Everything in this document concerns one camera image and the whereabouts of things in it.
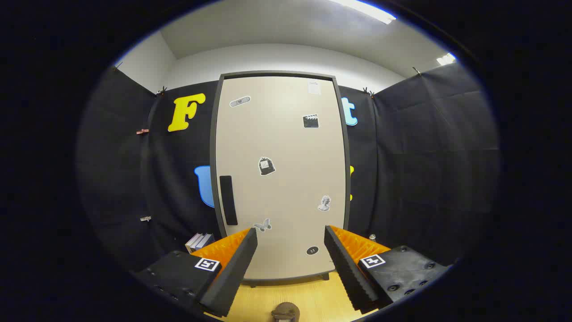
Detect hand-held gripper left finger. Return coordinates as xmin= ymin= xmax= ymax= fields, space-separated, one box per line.
xmin=134 ymin=227 xmax=258 ymax=318

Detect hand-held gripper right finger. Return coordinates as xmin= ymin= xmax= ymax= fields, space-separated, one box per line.
xmin=324 ymin=225 xmax=450 ymax=314

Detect brown fuzzy shoe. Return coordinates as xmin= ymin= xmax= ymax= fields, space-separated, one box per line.
xmin=271 ymin=302 xmax=301 ymax=322

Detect grey shoe cabinet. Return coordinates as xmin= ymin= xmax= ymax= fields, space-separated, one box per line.
xmin=210 ymin=71 xmax=352 ymax=288

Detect white book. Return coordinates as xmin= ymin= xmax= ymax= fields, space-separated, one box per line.
xmin=185 ymin=233 xmax=204 ymax=254

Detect black backdrop cloth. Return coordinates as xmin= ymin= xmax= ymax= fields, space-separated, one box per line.
xmin=76 ymin=63 xmax=499 ymax=273

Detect long ceiling light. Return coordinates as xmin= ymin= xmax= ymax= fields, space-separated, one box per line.
xmin=331 ymin=0 xmax=397 ymax=24

